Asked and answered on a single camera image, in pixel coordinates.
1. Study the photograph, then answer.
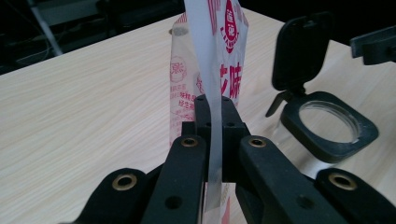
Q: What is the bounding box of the pink printed clear plastic bag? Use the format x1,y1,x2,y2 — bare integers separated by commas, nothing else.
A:
168,0,250,224

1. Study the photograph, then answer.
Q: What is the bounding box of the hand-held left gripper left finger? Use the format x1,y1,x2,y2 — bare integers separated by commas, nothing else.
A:
141,94,213,224

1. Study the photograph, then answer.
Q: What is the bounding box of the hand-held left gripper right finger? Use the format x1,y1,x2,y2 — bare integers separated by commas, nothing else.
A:
221,96,348,224

